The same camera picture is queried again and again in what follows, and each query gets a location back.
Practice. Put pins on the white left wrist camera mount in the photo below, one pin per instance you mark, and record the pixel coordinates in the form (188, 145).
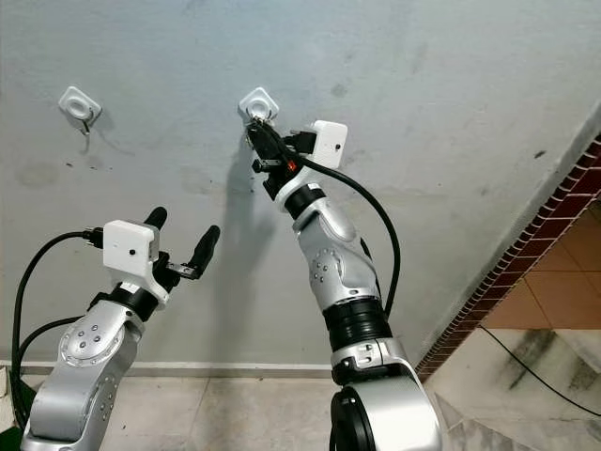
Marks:
(127, 249)

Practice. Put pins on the white adhesive wall hook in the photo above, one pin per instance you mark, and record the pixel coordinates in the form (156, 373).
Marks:
(79, 103)
(258, 100)

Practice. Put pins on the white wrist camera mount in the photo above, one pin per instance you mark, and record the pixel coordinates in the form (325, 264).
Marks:
(127, 249)
(329, 143)

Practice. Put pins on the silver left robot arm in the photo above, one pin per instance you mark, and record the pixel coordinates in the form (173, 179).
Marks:
(89, 348)

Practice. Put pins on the maroon tile door trim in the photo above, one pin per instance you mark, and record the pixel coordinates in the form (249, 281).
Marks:
(516, 244)

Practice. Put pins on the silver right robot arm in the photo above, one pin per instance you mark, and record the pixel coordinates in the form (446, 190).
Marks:
(338, 272)

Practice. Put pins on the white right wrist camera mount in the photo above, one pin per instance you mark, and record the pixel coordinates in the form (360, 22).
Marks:
(329, 143)

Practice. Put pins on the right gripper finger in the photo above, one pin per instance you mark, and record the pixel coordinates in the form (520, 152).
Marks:
(269, 138)
(261, 143)

